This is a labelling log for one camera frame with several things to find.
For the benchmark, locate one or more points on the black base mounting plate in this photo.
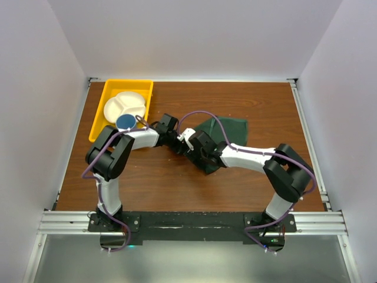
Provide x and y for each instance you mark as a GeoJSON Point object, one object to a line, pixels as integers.
{"type": "Point", "coordinates": [245, 227]}

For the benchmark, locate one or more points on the white divided plate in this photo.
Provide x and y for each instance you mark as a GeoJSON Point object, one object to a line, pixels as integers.
{"type": "Point", "coordinates": [126, 102]}

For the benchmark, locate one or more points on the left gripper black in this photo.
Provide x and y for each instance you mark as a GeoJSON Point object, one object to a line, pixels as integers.
{"type": "Point", "coordinates": [180, 147]}

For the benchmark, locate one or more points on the yellow plastic bin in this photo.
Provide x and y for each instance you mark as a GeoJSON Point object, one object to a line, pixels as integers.
{"type": "Point", "coordinates": [111, 88]}

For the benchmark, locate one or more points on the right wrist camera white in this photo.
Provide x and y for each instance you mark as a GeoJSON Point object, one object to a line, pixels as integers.
{"type": "Point", "coordinates": [185, 136]}

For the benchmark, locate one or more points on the dark green cloth napkin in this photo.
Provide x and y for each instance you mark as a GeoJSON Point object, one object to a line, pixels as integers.
{"type": "Point", "coordinates": [236, 130]}

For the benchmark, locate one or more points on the blue plastic cup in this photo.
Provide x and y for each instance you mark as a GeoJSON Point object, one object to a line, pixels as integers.
{"type": "Point", "coordinates": [126, 121]}

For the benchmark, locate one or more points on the aluminium table frame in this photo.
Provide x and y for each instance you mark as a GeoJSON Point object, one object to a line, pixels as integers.
{"type": "Point", "coordinates": [319, 251]}

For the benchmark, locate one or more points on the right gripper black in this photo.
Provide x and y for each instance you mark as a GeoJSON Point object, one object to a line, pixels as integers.
{"type": "Point", "coordinates": [192, 154]}

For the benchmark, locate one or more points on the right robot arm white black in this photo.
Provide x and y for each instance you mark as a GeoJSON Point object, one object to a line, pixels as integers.
{"type": "Point", "coordinates": [287, 173]}

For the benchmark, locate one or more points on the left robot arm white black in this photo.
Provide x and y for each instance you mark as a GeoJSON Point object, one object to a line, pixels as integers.
{"type": "Point", "coordinates": [108, 156]}

